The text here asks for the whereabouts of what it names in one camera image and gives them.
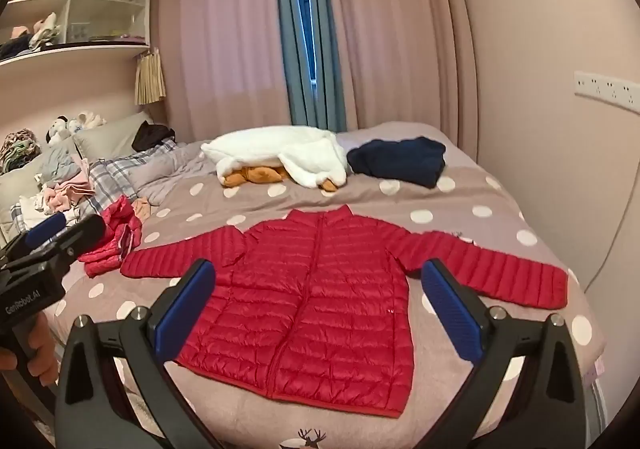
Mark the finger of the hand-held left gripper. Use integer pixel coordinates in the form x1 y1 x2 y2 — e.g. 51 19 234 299
52 214 107 262
22 213 68 250

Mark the blue-grey curtain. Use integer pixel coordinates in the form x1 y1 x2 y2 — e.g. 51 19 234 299
274 0 358 130

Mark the black and white plush toy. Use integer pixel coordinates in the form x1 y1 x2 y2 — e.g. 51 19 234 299
47 116 83 144

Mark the plaid and lilac quilt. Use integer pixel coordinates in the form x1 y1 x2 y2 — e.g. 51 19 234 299
85 138 223 217

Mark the person's left hand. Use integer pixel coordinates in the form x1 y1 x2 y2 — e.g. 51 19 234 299
0 316 60 386

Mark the black garment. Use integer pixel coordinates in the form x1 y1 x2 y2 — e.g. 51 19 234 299
131 123 176 150

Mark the window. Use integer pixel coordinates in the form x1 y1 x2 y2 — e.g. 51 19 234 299
287 0 321 84

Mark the navy fleece garment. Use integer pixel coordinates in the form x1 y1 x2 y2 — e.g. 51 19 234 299
346 136 447 188

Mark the pink curtain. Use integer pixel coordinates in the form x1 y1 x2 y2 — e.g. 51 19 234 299
320 0 478 157
152 0 296 142

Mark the white wall socket strip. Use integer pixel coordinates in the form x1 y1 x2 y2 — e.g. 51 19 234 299
574 70 640 104

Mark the grey-blue garment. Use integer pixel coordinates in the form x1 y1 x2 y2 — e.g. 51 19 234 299
35 146 83 182

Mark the white fleece garment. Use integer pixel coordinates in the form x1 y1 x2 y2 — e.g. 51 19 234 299
201 125 349 190

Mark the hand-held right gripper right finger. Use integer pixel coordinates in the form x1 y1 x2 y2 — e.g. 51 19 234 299
420 258 587 449

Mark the folded pink-red down jacket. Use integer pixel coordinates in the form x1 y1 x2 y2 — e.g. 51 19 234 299
77 195 143 278

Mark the red down jacket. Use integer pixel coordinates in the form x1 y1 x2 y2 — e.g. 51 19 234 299
120 205 569 419

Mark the pile of pink grey clothes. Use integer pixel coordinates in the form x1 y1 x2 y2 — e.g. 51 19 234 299
42 169 96 212

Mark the beige pleated cloth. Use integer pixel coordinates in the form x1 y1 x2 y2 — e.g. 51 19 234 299
134 49 167 106

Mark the white cable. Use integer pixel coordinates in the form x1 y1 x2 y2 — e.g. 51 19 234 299
582 174 640 290

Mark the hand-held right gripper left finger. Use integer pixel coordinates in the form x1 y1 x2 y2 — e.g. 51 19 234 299
54 259 223 449

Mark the white wall shelf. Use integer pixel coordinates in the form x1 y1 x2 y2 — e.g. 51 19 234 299
0 0 152 67

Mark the floral patterned cushion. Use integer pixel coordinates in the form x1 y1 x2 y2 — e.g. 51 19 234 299
0 129 41 172

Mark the orange plush toy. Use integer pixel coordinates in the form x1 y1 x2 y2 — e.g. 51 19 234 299
221 165 337 192

